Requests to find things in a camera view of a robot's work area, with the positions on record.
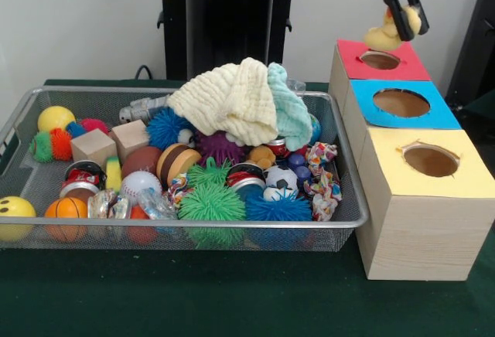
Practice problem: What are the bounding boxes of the yellow duck plush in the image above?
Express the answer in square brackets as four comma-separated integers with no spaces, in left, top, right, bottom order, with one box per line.
[363,4,423,52]

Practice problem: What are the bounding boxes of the light blue cloth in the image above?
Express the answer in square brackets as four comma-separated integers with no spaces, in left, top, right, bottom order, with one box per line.
[266,61,313,151]

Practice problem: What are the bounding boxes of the cream white waffle cloth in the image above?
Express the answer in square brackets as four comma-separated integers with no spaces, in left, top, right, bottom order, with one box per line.
[166,57,278,147]

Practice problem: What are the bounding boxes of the wooden box with three holes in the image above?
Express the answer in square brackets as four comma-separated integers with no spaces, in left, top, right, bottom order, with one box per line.
[327,39,495,282]

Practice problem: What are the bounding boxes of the black upright panel stand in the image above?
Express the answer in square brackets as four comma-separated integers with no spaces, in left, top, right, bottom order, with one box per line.
[444,0,495,102]

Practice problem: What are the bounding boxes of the dark green side tablecloth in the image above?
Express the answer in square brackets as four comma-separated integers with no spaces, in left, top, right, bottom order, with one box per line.
[444,90,495,160]

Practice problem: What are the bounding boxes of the small soccer ball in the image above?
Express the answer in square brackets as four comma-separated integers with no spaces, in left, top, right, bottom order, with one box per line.
[263,164,299,201]

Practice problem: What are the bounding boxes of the blue spiky ball with eyes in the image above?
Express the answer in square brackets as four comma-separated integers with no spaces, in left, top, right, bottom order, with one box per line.
[244,189,313,247]

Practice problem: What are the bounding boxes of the toy hamburger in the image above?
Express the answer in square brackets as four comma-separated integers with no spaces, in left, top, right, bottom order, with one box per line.
[156,141,203,186]

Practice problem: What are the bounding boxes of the large green spiky ball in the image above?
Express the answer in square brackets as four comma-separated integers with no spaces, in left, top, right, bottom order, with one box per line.
[178,182,248,248]

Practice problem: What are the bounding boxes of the plain wooden cube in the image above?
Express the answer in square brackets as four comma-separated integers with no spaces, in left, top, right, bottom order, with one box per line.
[111,119,150,164]

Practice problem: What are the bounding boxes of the multicoloured spiky caterpillar toy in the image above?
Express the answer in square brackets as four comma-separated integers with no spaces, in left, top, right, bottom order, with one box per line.
[29,117,111,164]

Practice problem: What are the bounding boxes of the small orange basketball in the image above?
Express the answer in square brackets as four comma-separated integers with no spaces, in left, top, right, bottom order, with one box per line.
[44,196,89,242]

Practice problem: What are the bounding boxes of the yellow foam ball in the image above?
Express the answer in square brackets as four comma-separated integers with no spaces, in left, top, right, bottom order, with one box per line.
[0,196,37,242]

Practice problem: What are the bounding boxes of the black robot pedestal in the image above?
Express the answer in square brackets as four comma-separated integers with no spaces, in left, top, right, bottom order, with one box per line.
[148,0,312,83]

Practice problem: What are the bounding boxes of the shallow wire mesh bin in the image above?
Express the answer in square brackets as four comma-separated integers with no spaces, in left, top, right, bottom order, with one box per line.
[0,84,370,253]

